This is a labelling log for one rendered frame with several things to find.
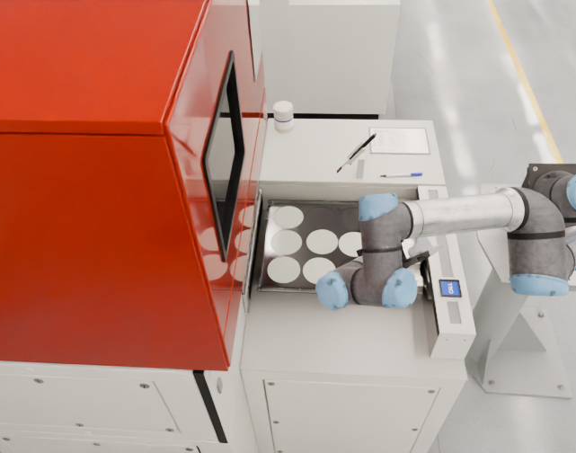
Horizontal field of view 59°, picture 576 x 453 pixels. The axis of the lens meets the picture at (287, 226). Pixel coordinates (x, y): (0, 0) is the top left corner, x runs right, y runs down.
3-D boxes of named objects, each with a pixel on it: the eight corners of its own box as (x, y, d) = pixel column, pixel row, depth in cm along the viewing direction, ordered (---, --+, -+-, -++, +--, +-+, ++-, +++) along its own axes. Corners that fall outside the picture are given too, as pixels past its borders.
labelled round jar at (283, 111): (273, 133, 187) (272, 111, 180) (275, 121, 192) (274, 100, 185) (293, 133, 187) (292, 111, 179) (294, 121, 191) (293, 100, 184)
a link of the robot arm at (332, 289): (348, 315, 99) (315, 311, 105) (378, 296, 107) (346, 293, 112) (341, 277, 98) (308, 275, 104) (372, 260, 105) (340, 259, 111)
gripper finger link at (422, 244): (439, 225, 118) (404, 239, 116) (448, 249, 118) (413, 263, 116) (434, 226, 121) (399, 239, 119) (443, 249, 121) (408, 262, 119)
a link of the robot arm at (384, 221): (574, 177, 108) (375, 194, 91) (578, 228, 108) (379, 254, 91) (531, 181, 119) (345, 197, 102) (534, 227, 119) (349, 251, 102)
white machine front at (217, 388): (219, 442, 128) (192, 373, 98) (253, 208, 182) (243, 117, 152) (232, 443, 128) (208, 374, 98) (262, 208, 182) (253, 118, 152)
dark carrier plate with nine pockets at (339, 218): (261, 287, 151) (261, 286, 150) (270, 203, 173) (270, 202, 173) (377, 291, 148) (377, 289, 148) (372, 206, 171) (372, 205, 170)
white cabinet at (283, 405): (260, 462, 203) (239, 371, 142) (279, 268, 266) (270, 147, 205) (421, 471, 199) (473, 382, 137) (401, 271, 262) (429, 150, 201)
